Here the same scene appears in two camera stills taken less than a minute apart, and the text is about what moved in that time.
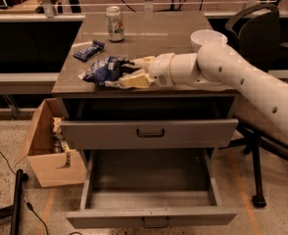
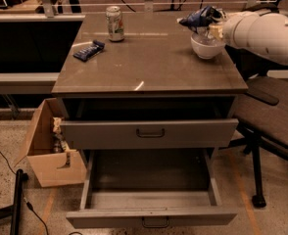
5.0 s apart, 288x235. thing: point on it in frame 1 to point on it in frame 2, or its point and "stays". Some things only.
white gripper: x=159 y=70 to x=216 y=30
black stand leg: x=16 y=208 stays
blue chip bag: x=109 y=70 to x=202 y=18
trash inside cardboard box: x=59 y=144 stays
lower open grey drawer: x=128 y=188 stays
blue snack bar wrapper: x=89 y=51 stays
